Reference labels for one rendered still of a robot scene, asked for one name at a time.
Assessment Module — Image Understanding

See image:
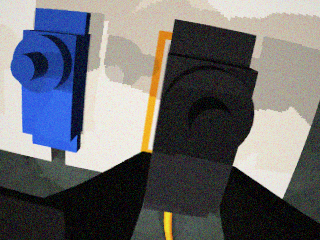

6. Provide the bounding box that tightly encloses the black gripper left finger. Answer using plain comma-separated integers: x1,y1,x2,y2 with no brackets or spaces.
0,151,152,240

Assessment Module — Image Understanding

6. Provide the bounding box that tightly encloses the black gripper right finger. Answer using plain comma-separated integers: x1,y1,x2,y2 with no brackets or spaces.
220,165,320,240

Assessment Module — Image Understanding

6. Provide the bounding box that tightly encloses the black micro servo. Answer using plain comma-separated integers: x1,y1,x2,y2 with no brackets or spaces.
143,20,259,240

